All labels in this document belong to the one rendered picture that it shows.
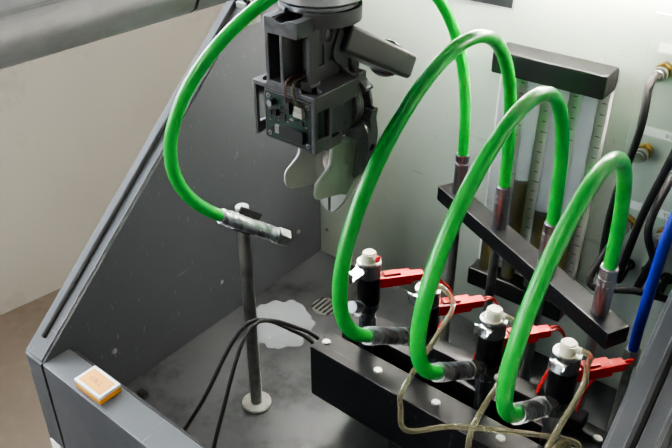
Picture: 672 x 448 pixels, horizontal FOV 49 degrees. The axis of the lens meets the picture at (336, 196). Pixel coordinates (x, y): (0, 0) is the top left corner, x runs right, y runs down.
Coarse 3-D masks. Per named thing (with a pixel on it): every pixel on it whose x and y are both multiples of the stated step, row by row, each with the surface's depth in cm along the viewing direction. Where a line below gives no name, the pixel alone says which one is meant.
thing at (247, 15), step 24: (264, 0) 72; (432, 0) 81; (240, 24) 72; (456, 24) 84; (216, 48) 72; (192, 72) 72; (168, 120) 74; (168, 144) 74; (168, 168) 76; (192, 192) 79; (216, 216) 81
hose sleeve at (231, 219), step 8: (224, 208) 82; (224, 216) 81; (232, 216) 82; (240, 216) 83; (224, 224) 82; (232, 224) 82; (240, 224) 83; (248, 224) 83; (256, 224) 84; (264, 224) 85; (248, 232) 84; (256, 232) 84; (264, 232) 85; (272, 232) 85; (272, 240) 86
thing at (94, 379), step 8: (88, 376) 88; (96, 376) 88; (104, 376) 88; (88, 384) 87; (96, 384) 87; (104, 384) 87; (112, 384) 87; (88, 392) 86; (96, 392) 86; (112, 392) 86; (96, 400) 86; (104, 400) 86
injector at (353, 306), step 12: (360, 264) 84; (372, 276) 84; (360, 288) 85; (372, 288) 85; (360, 300) 86; (372, 300) 85; (360, 312) 85; (372, 312) 87; (360, 324) 89; (372, 324) 88; (372, 348) 90
